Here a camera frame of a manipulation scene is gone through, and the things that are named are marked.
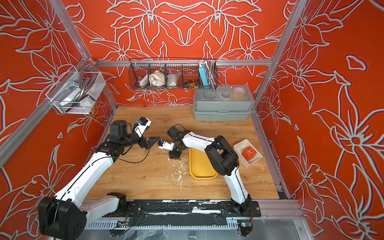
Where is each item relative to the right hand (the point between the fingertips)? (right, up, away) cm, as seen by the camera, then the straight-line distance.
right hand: (169, 155), depth 91 cm
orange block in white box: (+48, +2, -5) cm, 48 cm away
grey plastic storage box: (+42, +35, +18) cm, 58 cm away
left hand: (-7, +16, -12) cm, 22 cm away
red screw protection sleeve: (+7, -3, -1) cm, 8 cm away
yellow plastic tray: (+20, -6, -3) cm, 21 cm away
